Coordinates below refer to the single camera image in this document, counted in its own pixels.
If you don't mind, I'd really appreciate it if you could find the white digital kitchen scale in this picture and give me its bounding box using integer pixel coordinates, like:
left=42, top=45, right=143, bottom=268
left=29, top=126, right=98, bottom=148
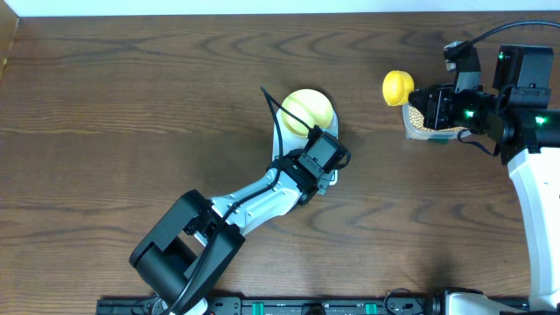
left=272, top=109, right=343, bottom=181

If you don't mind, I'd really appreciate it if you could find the clear plastic container of soybeans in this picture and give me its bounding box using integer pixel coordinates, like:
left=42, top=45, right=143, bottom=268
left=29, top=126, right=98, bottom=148
left=402, top=104, right=465, bottom=143

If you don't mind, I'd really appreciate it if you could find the pale yellow bowl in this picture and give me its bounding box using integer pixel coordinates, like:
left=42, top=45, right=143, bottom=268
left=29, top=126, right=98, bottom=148
left=278, top=89, right=339, bottom=138

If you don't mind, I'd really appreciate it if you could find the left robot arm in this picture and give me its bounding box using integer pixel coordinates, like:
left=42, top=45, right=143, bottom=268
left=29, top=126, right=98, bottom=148
left=129, top=131, right=351, bottom=314

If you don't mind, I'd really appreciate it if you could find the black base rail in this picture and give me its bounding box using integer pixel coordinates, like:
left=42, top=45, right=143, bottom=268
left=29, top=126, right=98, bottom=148
left=95, top=296, right=530, bottom=315

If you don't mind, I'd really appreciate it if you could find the cardboard box at edge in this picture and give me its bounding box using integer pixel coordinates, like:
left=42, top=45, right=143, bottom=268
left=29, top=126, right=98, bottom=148
left=0, top=0, right=20, bottom=79

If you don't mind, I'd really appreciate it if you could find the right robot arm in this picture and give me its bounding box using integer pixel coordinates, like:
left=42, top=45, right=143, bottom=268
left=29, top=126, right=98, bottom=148
left=408, top=43, right=559, bottom=314

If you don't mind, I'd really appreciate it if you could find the yellow plastic measuring scoop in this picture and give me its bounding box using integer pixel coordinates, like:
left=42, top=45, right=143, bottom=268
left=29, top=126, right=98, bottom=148
left=382, top=70, right=415, bottom=106

